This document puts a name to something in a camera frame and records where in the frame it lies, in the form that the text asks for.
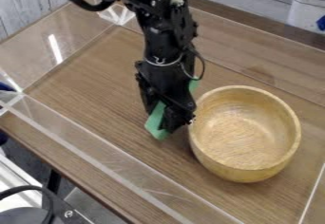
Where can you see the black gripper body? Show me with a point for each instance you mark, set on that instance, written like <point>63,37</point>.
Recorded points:
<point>168,77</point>

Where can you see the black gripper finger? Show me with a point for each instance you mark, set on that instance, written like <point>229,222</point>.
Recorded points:
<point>176,116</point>
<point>150,99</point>

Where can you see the green rectangular block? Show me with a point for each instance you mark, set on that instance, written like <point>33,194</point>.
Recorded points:
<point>181,97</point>

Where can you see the brown wooden bowl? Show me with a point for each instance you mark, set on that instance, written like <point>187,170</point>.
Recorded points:
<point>245,134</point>

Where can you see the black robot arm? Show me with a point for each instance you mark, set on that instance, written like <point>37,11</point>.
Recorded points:
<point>168,27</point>

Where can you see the black table leg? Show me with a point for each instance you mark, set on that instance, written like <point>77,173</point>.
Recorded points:
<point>54,181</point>

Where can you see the blue object at left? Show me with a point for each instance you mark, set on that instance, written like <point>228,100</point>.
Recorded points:
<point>6,87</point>

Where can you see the white container at right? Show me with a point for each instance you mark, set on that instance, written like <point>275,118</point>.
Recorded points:
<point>307,15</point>

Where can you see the clear acrylic corner bracket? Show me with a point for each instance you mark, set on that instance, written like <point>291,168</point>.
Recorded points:
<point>117,14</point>

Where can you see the clear acrylic barrier wall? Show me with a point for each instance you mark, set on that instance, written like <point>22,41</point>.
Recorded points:
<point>80,116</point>

